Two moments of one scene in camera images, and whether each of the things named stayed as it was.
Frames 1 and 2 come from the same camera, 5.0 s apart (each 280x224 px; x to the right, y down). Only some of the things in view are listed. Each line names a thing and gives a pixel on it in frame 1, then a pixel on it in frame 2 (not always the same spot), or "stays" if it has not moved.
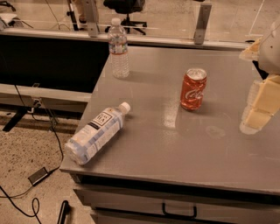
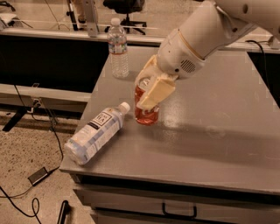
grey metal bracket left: [91, 17] stays
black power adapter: [39, 175] stays
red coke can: [192, 89] -> [143, 117]
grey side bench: [46, 98] stays
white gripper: [271, 55] -> [177, 57]
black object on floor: [65, 210] stays
